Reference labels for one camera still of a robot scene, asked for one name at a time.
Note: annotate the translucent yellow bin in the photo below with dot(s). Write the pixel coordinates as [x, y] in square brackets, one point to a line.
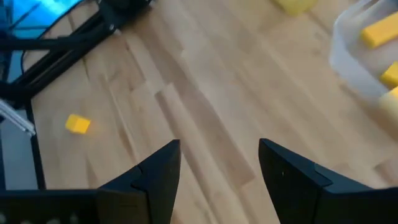
[295, 6]

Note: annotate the long yellow block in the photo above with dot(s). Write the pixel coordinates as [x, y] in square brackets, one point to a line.
[382, 31]

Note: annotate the clear plastic bin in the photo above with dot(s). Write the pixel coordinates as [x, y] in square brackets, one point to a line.
[345, 62]

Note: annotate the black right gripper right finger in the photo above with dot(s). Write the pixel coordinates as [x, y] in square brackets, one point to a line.
[295, 186]

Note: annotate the small yellow cube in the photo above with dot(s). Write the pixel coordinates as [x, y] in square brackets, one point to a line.
[77, 124]

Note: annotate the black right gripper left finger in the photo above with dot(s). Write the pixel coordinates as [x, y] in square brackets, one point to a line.
[158, 186]

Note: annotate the silver aluminium extrusion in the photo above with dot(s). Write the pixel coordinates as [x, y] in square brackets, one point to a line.
[18, 119]

